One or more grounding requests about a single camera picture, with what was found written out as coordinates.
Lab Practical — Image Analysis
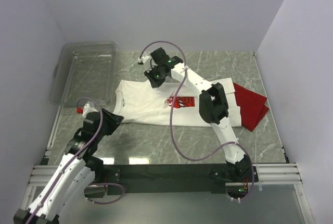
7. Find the white Coca-Cola t-shirt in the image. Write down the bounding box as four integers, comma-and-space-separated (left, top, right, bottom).
113, 77, 242, 128

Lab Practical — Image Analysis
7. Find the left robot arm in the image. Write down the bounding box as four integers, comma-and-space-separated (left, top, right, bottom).
13, 102, 124, 223

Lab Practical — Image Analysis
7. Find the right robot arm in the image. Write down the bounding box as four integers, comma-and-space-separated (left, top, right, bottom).
138, 48, 255, 182

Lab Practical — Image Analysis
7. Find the clear plastic bin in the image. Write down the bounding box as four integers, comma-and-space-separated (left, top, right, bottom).
49, 41, 116, 107

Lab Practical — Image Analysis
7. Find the black mounting base bar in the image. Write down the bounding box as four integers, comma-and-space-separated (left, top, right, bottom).
90, 164, 259, 194

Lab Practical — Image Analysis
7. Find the folded red t-shirt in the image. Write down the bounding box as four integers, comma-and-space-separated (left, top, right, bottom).
233, 83, 269, 132

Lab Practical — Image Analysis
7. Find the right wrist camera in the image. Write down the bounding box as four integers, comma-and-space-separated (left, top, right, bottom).
137, 54, 154, 70

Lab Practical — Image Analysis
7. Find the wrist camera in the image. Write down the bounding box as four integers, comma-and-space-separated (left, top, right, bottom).
137, 54, 154, 70
76, 101, 98, 118

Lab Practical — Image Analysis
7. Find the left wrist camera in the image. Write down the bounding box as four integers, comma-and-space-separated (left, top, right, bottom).
76, 101, 98, 118

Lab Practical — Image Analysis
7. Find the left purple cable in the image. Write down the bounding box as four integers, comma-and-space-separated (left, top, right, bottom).
24, 97, 125, 224

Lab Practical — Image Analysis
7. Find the aluminium rail frame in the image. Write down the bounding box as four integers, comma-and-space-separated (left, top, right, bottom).
14, 103, 302, 223

